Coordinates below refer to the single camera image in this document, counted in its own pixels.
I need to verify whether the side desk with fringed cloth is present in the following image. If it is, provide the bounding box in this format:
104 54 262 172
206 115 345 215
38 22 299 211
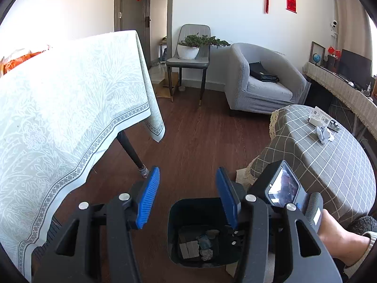
303 62 377 140

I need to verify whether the dark table leg striped sock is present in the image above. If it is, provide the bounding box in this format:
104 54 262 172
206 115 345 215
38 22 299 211
116 130 149 179

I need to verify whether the white printed box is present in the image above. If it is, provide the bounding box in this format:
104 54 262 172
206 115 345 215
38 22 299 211
309 106 331 125

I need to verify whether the dark ribbed mat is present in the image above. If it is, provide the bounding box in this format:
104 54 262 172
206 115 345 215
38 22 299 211
31 218 63 255

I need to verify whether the potted plant white pot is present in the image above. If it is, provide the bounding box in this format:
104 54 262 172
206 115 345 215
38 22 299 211
177 34 231 60

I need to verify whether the grey door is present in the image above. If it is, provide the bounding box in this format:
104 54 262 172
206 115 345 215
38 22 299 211
114 0 174 71

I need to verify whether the person's right forearm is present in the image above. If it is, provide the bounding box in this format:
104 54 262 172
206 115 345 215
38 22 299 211
317 209 377 278

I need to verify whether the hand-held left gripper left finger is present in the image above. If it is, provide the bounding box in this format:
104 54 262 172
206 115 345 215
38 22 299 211
34 166 161 283

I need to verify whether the beige curtain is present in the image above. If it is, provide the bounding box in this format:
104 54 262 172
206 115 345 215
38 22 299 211
334 0 372 62

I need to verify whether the black monitor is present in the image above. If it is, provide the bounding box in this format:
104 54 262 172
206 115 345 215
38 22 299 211
338 49 372 84

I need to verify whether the grey checked tablecloth round table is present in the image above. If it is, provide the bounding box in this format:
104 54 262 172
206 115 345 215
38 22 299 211
236 104 377 227

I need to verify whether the grey armchair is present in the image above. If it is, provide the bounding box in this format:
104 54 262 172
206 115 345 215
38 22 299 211
224 43 308 116

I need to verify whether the wooden picture frame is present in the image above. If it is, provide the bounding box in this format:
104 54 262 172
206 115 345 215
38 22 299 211
311 41 326 65

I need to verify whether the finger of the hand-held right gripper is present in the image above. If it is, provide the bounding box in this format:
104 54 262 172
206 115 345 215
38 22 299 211
228 228 246 246

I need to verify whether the bright window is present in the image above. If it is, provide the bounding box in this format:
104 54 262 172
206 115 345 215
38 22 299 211
367 12 377 77

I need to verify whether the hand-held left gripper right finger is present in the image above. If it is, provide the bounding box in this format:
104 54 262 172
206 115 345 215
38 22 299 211
216 167 344 283

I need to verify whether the black trash bin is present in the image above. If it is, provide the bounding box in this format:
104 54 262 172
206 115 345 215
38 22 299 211
167 198 246 267

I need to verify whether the flat cardboard box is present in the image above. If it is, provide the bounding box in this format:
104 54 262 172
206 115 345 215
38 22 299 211
155 71 180 98

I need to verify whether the grey dining chair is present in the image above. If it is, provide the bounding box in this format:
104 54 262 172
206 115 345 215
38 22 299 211
165 24 211 107

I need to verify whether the orange red packet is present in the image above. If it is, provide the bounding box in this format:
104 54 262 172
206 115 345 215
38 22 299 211
0 47 50 75

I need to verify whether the grey fuzzy cloth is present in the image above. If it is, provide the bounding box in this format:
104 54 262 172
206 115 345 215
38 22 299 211
349 216 377 236

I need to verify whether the white crumpled paper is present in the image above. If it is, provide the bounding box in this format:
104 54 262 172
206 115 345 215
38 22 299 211
315 126 335 144

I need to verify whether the black bag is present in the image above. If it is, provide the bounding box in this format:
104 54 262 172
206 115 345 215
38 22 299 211
249 62 280 83

